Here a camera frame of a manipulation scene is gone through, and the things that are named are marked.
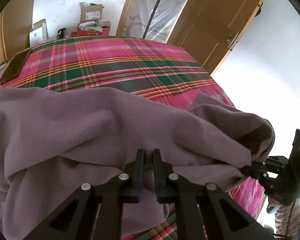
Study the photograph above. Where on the dark smartphone on bed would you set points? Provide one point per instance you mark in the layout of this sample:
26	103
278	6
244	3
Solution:
15	66

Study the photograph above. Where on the speckled knit sleeve forearm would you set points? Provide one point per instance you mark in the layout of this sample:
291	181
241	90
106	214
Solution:
287	219

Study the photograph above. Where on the red gift box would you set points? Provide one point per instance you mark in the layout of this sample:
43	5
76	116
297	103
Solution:
92	28

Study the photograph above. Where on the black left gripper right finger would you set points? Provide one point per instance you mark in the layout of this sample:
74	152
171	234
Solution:
203	211

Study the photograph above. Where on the white carton box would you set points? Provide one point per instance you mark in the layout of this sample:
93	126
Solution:
38	34

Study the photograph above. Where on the purple fleece pants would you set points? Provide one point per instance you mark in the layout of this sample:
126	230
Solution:
51	143

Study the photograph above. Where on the wooden door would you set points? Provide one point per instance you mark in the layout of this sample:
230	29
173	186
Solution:
208	30

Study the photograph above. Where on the plaid pink green bedsheet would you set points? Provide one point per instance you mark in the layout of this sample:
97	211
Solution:
158	72

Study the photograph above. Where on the brown cardboard box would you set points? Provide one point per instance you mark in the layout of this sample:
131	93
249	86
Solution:
90	11

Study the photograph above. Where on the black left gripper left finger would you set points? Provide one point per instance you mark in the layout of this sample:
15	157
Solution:
94	212

